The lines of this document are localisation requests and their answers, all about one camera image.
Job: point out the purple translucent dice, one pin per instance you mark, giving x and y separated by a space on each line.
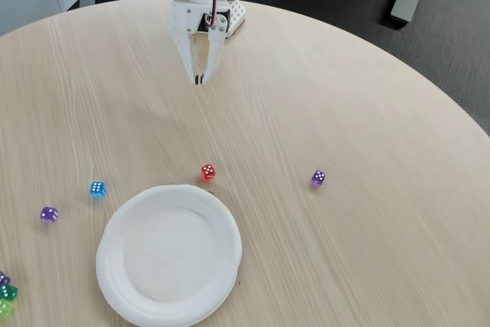
3 278
49 214
317 178

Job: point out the red translucent dice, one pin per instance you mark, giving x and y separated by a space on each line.
208 172

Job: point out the blue translucent dice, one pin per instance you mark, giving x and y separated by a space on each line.
98 189

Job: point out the white paper plate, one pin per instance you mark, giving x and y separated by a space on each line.
168 254

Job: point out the dark green translucent dice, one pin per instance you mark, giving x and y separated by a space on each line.
8 292

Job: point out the light green translucent dice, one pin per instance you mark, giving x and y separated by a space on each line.
4 307

